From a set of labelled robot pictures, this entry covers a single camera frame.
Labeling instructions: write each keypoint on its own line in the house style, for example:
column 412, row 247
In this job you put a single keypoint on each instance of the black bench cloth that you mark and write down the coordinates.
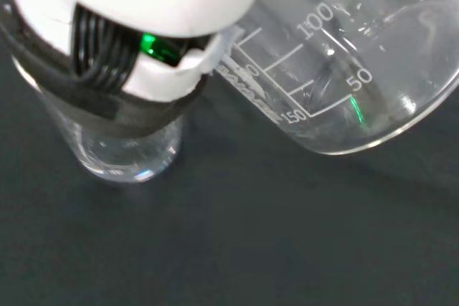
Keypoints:
column 251, row 234

